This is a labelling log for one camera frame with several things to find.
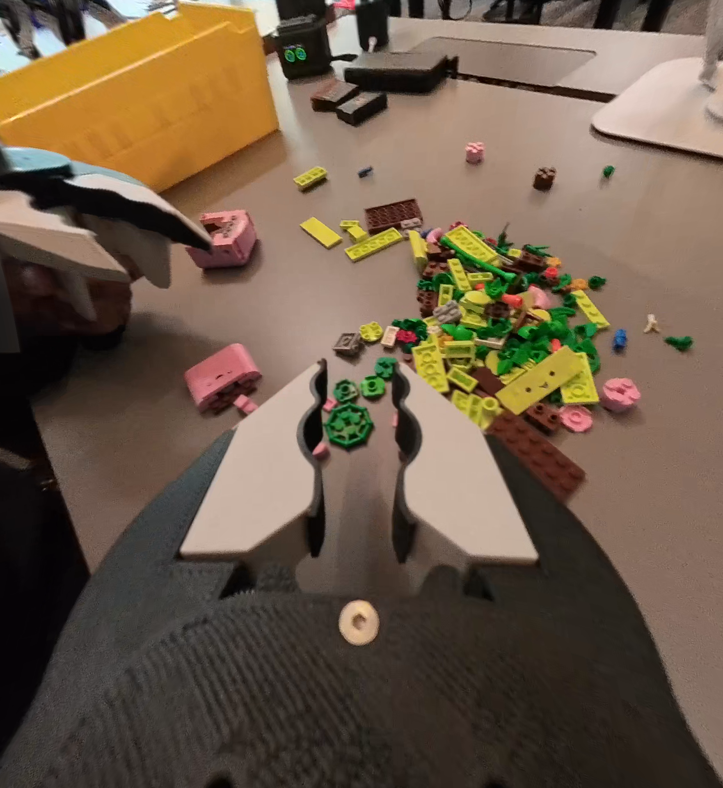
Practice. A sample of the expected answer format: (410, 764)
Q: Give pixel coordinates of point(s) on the person's left hand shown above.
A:
(47, 301)

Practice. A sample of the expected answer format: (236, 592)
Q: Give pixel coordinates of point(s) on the pink flower round plate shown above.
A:
(577, 418)

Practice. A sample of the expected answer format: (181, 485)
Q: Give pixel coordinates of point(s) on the green web wheel piece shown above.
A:
(349, 425)

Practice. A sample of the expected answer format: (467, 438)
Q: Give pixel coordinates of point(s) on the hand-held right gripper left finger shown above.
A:
(250, 492)

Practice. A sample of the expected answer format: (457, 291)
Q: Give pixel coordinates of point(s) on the light grey small brick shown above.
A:
(411, 223)

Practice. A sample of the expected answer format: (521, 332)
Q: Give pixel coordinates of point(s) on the lime long studded plate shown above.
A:
(374, 244)

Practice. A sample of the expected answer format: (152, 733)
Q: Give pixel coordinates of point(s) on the pink brick block with face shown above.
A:
(220, 377)

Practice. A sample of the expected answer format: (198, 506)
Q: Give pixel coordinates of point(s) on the black charger with green lights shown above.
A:
(300, 49)

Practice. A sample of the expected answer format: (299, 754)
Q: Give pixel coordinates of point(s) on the dark brown flat block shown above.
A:
(334, 93)
(361, 108)

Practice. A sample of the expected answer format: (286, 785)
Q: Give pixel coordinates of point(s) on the dark brown studded plate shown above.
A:
(537, 452)

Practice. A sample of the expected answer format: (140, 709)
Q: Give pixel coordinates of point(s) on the person's black jacket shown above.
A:
(4, 523)

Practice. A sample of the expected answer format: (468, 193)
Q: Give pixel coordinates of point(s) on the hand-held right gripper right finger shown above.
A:
(472, 492)

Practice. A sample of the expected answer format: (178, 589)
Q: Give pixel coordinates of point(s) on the brown upturned large plate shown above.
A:
(393, 215)

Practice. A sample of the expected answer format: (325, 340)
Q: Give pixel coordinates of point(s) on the pile of mixed toy bricks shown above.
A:
(491, 308)

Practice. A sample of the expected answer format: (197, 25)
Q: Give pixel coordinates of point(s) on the lime plate with face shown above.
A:
(543, 381)

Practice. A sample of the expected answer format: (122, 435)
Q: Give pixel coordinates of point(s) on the pink brick block with holes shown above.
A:
(226, 240)

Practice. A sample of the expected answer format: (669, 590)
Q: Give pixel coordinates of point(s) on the lime smooth flat tile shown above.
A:
(320, 232)

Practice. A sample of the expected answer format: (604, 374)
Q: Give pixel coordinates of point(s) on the large pink round brick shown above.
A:
(621, 394)

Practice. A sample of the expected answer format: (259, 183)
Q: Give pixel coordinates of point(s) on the grey square plate brick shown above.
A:
(347, 343)

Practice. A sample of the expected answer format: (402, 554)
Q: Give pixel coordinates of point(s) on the lime round plate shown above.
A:
(371, 331)

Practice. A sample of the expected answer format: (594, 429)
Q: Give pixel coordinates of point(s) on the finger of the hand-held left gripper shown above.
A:
(109, 191)
(47, 234)

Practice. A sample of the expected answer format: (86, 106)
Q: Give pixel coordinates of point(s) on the brown round brick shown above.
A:
(544, 178)

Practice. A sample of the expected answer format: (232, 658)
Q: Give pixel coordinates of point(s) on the white small tile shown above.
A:
(390, 335)

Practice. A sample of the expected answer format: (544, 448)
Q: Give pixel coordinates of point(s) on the small pink round brick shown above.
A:
(475, 152)

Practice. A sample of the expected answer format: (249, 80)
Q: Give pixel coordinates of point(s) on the flat black box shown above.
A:
(398, 71)

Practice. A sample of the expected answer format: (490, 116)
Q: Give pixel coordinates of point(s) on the lime two-row studded plate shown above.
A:
(310, 177)

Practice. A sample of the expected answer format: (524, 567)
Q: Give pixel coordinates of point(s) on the yellow plastic bin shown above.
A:
(134, 104)

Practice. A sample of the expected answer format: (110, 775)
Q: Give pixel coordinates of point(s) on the cream bone piece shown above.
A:
(651, 323)

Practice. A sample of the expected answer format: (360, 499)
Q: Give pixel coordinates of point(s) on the green round plate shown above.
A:
(372, 386)
(346, 390)
(386, 367)

